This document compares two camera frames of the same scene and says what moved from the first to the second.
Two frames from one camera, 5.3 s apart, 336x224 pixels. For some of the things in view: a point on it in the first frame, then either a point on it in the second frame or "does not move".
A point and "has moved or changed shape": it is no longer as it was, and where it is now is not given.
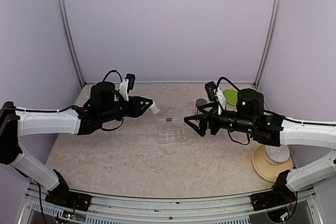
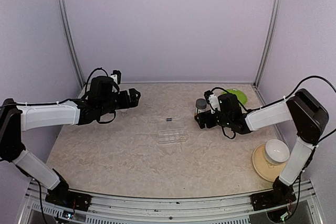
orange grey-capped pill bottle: x=199 y=102 does not move
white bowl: x=276 y=155 does not move
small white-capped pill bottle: x=154 y=108 has moved or changed shape
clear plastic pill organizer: x=171 y=130 does not move
